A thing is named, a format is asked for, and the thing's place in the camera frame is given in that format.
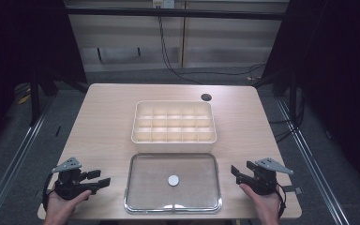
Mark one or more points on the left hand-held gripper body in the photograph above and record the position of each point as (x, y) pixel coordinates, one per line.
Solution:
(69, 187)

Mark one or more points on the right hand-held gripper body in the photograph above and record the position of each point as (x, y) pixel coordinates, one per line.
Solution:
(262, 181)

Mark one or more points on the person's left hand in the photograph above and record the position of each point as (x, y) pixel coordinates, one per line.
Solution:
(60, 207)

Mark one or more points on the person's right hand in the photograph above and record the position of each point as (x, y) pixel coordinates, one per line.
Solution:
(262, 206)

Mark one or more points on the clear plastic lid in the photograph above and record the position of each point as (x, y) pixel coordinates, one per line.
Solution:
(150, 190)

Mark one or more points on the small black strip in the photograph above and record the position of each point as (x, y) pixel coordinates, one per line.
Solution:
(57, 131)

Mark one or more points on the white round disc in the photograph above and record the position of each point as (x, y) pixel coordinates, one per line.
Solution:
(173, 180)

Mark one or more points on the white divided organizer box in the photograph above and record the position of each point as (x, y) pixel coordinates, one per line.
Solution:
(173, 126)

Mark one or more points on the black metal stand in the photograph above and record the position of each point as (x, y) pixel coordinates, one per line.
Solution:
(34, 100)

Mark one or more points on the yellow object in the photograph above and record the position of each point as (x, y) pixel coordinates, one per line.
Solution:
(24, 99)

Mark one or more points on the black curtain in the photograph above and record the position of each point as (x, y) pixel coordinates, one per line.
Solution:
(340, 78)
(18, 47)

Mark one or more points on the black horizontal beam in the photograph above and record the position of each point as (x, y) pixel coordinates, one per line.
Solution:
(168, 13)

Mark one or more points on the aluminium floor rail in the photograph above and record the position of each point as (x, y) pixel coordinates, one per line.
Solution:
(15, 159)
(312, 162)

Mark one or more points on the white wall socket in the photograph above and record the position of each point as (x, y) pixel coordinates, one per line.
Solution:
(163, 3)

